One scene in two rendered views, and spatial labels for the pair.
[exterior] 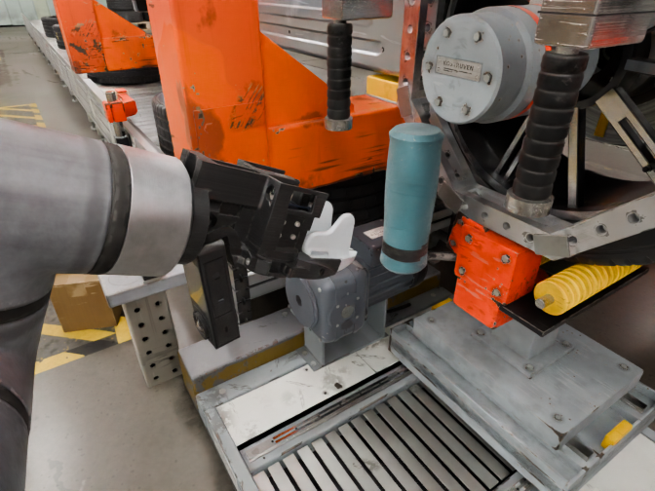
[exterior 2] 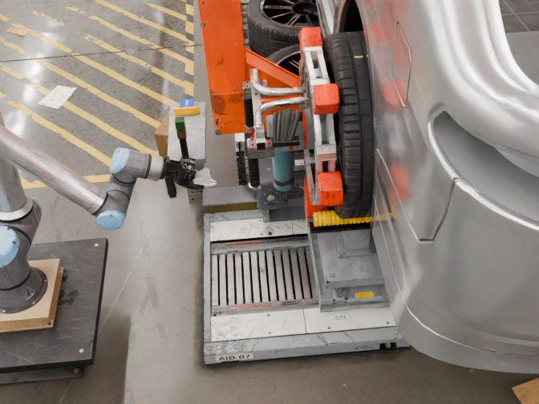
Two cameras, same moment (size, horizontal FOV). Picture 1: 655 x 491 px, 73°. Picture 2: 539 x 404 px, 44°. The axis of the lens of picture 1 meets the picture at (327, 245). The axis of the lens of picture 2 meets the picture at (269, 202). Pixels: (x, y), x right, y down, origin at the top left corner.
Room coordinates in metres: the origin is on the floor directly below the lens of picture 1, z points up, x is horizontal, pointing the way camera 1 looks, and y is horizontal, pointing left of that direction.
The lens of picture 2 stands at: (-1.02, -1.13, 2.33)
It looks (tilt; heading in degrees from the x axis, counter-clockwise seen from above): 44 degrees down; 31
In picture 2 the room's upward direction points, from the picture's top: 4 degrees counter-clockwise
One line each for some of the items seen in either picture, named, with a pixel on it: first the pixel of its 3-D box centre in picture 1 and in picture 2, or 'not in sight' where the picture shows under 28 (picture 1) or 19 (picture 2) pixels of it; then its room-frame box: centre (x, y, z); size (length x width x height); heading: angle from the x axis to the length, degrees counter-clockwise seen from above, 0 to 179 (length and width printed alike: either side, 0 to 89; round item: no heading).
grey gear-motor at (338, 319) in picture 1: (370, 292); (300, 191); (0.92, -0.11, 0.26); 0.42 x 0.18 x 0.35; 123
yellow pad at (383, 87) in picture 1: (402, 87); not in sight; (1.21, -0.19, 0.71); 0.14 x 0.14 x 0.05; 33
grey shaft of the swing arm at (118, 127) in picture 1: (124, 149); not in sight; (1.90, 0.89, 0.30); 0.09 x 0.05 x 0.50; 33
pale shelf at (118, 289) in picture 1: (129, 241); (187, 132); (0.88, 0.45, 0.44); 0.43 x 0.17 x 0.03; 33
